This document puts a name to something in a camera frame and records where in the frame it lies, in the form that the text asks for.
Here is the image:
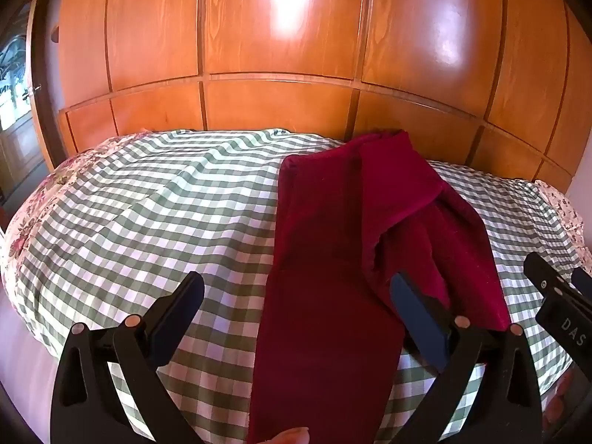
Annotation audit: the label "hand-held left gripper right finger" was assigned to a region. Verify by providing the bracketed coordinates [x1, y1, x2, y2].
[390, 271, 543, 444]

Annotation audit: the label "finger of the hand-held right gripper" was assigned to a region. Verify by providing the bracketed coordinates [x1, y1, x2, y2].
[571, 267, 592, 297]
[523, 252, 580, 305]

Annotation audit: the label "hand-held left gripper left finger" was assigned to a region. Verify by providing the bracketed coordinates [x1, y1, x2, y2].
[50, 271, 205, 444]

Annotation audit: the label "dark red pants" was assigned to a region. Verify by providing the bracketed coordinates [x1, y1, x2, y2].
[247, 130, 512, 444]

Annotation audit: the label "person's right hand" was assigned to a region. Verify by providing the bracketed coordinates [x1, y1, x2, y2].
[542, 366, 579, 432]

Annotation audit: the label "person's left hand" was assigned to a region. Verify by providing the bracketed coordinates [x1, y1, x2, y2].
[267, 427, 310, 444]

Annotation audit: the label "green white checked blanket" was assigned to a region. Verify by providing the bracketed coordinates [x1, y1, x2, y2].
[7, 127, 582, 444]

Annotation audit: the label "floral bedspread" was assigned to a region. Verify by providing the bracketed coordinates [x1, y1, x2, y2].
[0, 129, 592, 287]

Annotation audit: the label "glass panel door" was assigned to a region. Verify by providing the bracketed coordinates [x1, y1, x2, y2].
[0, 4, 49, 204]

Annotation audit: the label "wooden wardrobe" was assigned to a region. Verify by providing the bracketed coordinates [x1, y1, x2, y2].
[27, 0, 592, 195]

